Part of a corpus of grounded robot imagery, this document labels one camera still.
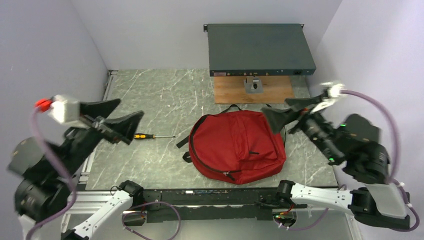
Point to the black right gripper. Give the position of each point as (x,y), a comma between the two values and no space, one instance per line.
(277,117)

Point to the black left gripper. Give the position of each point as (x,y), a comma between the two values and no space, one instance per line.
(125,126)

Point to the red fabric backpack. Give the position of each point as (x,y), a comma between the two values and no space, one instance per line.
(237,147)

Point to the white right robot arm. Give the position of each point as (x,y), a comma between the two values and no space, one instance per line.
(382,201)

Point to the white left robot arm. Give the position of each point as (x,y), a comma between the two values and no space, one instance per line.
(48,189)

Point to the wooden board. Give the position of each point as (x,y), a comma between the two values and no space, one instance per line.
(230,90)

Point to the yellow handled screwdriver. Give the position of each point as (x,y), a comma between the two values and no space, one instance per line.
(144,136)

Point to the grey metal camera mount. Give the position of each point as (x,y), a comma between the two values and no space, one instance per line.
(253,85)

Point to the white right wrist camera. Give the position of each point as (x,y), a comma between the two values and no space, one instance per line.
(331,93)

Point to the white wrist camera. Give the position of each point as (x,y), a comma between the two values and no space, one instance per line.
(64,109)
(331,93)

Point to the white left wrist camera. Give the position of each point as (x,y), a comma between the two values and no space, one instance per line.
(64,109)

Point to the dark rack-mount network switch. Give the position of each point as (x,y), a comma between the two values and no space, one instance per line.
(258,49)

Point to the aluminium rail frame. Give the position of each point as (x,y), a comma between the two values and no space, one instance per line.
(173,100)

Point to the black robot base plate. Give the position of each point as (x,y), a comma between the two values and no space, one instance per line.
(258,203)

